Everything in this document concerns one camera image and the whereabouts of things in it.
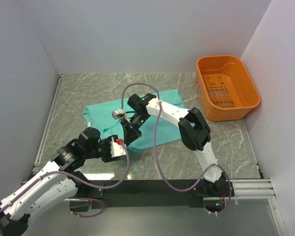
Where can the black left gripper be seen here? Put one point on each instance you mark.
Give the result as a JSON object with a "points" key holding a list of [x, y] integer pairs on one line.
{"points": [[108, 140]]}

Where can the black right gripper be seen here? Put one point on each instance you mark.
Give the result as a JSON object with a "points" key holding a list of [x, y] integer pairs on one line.
{"points": [[130, 134]]}

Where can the orange plastic basket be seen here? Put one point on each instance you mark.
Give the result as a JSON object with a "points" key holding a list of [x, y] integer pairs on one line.
{"points": [[225, 88]]}

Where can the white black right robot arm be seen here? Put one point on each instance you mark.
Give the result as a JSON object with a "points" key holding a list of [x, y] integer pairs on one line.
{"points": [[194, 132]]}

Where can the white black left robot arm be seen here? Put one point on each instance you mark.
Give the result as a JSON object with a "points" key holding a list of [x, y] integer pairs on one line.
{"points": [[58, 180]]}

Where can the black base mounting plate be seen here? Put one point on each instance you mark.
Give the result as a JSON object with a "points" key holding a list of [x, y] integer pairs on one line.
{"points": [[156, 193]]}

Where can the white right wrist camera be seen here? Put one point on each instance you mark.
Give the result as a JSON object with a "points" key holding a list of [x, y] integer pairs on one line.
{"points": [[118, 114]]}

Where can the aluminium frame rail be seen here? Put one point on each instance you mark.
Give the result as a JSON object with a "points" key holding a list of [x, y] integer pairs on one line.
{"points": [[252, 189]]}

